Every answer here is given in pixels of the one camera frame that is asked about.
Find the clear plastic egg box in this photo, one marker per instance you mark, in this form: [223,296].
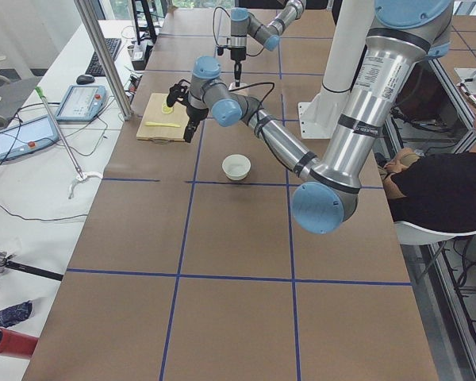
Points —
[241,89]

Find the teach pendant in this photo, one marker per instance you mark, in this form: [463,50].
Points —
[81,103]
[27,138]

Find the teach pendant near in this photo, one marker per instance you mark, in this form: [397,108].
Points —
[27,138]

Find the white round bowl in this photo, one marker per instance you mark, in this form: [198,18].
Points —
[236,167]

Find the teach pendant far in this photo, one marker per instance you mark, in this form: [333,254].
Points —
[81,103]

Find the red cylinder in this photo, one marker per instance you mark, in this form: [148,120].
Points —
[16,345]

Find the black computer mouse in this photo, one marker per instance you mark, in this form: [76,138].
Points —
[85,79]

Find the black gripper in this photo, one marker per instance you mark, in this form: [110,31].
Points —
[237,56]
[194,114]

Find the white chair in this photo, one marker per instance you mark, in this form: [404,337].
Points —
[415,235]

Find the folded dark umbrella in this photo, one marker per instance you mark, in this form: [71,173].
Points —
[16,314]

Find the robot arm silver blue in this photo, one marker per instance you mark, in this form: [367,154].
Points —
[374,48]
[245,24]

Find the reacher grabber stick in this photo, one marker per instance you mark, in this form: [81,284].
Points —
[81,175]

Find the aluminium frame post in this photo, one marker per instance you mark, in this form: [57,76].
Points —
[97,39]

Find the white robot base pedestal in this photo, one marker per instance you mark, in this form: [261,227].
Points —
[318,118]

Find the seated person black shirt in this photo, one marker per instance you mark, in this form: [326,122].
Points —
[436,192]

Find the bamboo cutting board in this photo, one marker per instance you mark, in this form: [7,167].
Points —
[153,112]

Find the black tripod tool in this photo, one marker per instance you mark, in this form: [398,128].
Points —
[7,263]

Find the yellow plastic knife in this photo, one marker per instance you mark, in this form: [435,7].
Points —
[162,124]

